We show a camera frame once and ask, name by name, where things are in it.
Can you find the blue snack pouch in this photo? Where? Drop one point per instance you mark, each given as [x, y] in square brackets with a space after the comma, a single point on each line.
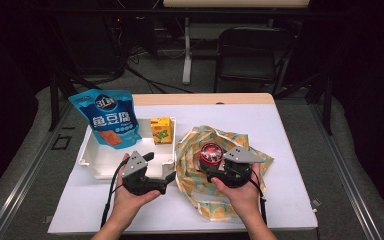
[113, 120]

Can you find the black metal stand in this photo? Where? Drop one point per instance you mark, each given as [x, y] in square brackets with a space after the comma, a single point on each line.
[55, 100]
[328, 100]

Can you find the white desk leg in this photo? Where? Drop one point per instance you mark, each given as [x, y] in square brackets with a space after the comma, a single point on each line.
[187, 56]

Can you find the person's right hand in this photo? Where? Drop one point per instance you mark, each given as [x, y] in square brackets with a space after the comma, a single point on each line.
[245, 200]

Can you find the person's left hand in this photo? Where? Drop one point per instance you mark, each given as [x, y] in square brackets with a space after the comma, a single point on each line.
[126, 203]

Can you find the yellow drink carton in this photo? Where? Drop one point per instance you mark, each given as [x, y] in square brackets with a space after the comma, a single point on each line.
[161, 130]

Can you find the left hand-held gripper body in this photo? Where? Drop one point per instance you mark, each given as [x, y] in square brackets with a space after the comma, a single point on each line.
[135, 166]

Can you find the red can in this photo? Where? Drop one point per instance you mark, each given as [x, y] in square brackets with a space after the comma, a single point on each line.
[212, 154]

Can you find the fruit print fabric bag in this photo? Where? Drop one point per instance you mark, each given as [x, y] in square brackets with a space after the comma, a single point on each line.
[188, 156]

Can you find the white plastic bin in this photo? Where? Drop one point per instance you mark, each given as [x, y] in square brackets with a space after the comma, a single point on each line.
[103, 161]

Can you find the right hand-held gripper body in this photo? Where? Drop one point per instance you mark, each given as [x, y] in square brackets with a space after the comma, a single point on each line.
[241, 158]

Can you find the black folding chair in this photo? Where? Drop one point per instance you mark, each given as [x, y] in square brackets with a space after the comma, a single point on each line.
[253, 63]

